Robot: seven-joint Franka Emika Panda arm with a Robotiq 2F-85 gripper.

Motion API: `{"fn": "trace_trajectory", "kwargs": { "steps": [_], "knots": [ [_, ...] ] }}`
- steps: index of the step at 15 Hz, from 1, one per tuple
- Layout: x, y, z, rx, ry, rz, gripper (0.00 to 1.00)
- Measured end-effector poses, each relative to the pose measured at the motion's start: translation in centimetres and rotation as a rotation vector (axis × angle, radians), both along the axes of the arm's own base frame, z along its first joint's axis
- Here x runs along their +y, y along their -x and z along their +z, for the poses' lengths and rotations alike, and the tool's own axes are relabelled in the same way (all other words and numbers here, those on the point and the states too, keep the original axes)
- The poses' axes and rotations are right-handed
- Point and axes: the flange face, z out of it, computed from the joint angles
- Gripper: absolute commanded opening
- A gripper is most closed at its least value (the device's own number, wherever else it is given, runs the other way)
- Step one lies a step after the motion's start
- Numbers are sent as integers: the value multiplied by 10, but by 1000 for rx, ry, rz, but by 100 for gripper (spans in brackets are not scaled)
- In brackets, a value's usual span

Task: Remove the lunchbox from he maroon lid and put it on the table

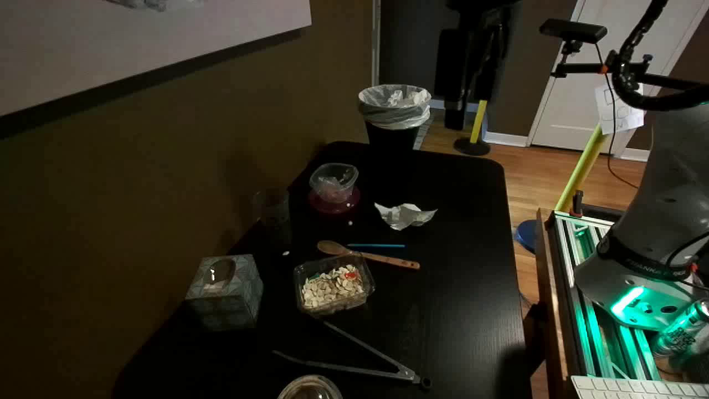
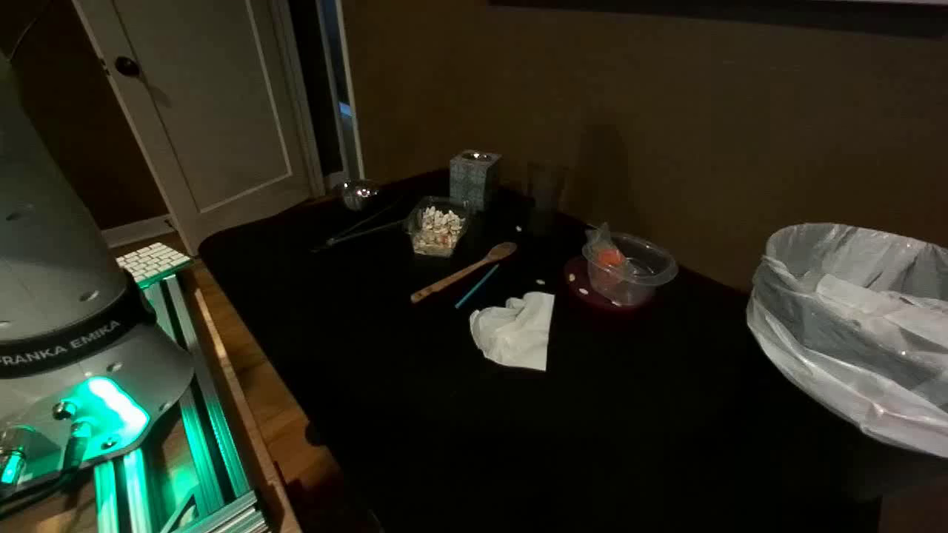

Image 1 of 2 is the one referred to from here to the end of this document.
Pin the white crumpled napkin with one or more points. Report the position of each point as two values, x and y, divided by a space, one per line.
402 215

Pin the metal tongs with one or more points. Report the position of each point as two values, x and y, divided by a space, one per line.
384 368

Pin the clear container with popcorn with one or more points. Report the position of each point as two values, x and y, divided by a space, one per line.
334 288

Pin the white panel door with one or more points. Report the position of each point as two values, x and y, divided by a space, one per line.
568 103

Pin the blue straw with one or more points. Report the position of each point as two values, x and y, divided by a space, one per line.
377 244

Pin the grey tissue box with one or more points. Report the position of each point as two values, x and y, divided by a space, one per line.
225 290

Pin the wooden spoon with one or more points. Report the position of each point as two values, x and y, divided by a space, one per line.
335 249

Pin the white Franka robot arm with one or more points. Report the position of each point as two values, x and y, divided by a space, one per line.
667 199

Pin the black bin with white bag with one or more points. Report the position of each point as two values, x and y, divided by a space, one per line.
396 107

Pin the black camera on stand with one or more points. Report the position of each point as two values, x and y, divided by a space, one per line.
573 31

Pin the dark hanging bag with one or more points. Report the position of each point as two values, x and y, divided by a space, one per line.
473 52

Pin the yellow-green slanted pole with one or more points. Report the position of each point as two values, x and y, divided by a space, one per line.
583 166

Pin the white grid panel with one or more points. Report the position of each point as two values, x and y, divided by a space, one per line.
629 389

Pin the clear plastic lunchbox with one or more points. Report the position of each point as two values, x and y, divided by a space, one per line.
334 181

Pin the yellow pole with black base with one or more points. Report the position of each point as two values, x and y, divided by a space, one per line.
479 123

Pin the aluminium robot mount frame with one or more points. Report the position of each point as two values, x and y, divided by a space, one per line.
591 339

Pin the white hanging paper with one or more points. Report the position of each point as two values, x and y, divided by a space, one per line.
620 111

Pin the white wall board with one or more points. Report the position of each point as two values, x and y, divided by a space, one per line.
111 45

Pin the blue disc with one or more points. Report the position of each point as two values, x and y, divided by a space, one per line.
528 236

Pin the dark glass cup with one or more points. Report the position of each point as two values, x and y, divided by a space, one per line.
275 218

